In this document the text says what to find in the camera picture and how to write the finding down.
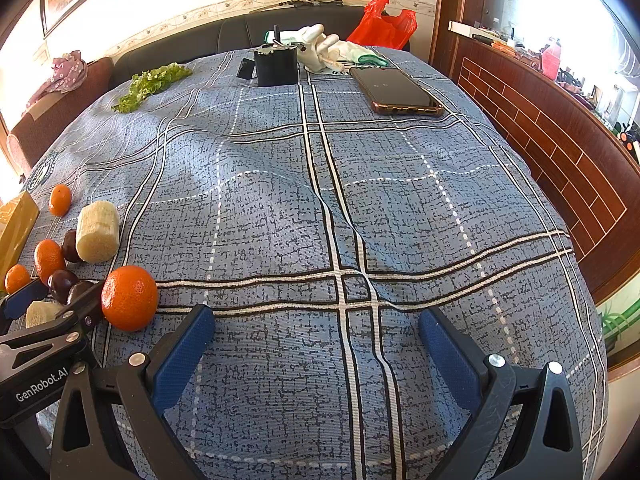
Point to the large orange tangerine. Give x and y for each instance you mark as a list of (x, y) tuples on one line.
[(129, 298)]

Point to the black smartphone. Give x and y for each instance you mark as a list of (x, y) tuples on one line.
[(390, 91)]

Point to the green scissors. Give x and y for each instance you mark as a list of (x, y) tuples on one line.
[(372, 60)]

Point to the wooden cabinet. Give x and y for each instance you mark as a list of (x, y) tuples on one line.
[(583, 170)]

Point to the brown armchair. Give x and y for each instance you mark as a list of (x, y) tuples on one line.
[(43, 122)]

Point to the black sofa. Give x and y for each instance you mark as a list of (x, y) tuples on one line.
[(237, 33)]

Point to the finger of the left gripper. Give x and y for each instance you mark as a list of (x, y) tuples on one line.
[(15, 305), (86, 309)]

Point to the small black clip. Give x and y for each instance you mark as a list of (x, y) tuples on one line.
[(246, 69)]

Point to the blue plaid tablecloth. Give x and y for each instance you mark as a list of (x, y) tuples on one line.
[(318, 231)]

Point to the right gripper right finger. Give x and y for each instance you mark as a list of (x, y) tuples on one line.
[(482, 387)]

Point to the green lettuce bunch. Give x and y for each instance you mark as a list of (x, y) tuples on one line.
[(149, 83)]

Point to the red plastic bag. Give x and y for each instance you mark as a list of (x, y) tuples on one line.
[(378, 29)]

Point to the black pen holder box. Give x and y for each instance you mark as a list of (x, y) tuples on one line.
[(276, 62)]

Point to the yellow cardboard tray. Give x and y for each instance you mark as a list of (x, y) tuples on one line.
[(17, 217)]

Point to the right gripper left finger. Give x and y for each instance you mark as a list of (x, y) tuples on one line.
[(151, 383)]

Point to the purple cloth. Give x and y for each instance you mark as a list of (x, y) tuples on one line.
[(69, 71)]

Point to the small tangerine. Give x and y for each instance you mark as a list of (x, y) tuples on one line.
[(16, 277), (60, 200)]

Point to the pale sugarcane chunk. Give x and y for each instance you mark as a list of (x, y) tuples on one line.
[(97, 233)]

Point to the dark purple plum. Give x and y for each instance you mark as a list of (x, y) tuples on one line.
[(68, 247)]

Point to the tangerine with green leaf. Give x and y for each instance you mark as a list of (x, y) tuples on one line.
[(48, 259)]

